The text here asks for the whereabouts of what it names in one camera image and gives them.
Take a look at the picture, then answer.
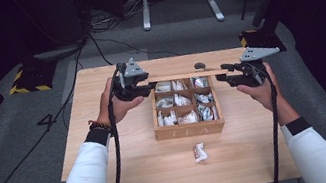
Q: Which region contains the dark round table grommet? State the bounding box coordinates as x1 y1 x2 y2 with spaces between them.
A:
193 61 208 71

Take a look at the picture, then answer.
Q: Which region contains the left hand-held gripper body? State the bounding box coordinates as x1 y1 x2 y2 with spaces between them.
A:
108 55 154 104

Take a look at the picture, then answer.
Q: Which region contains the thin black floor cable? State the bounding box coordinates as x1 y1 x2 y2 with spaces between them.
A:
87 18 181 72

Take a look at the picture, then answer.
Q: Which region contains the long black floor cable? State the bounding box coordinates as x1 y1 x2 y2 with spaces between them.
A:
0 44 109 183

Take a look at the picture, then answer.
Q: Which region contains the person's right hand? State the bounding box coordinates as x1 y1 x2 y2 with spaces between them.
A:
232 59 286 118

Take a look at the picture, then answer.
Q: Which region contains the pile of tea bags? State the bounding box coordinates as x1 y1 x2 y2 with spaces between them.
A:
151 73 221 131

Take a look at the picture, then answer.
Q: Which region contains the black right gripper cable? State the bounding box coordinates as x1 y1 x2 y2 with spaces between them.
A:
250 64 295 183

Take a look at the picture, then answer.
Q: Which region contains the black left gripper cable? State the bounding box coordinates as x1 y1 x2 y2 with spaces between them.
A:
87 62 145 183

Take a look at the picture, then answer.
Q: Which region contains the bundle of floor cables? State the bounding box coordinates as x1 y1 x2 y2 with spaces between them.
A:
84 0 153 35

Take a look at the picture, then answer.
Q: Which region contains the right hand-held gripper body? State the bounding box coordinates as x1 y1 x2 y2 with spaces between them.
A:
234 42 286 90

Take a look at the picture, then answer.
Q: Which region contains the black yellow striped stand base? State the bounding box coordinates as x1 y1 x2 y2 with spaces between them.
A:
4 58 62 98
238 23 288 59

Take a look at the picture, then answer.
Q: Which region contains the single white tea bag packet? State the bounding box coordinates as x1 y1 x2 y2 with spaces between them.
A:
192 141 210 164

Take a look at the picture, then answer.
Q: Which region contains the wooden tea box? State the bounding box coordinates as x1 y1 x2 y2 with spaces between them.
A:
136 60 253 147

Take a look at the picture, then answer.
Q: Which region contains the beaded bracelet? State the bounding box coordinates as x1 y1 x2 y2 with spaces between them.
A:
87 116 113 136

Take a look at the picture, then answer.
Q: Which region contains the person's left hand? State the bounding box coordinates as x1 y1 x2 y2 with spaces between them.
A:
89 73 149 128

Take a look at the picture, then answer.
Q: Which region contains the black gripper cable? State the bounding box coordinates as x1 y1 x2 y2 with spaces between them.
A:
250 64 295 183
87 62 145 183

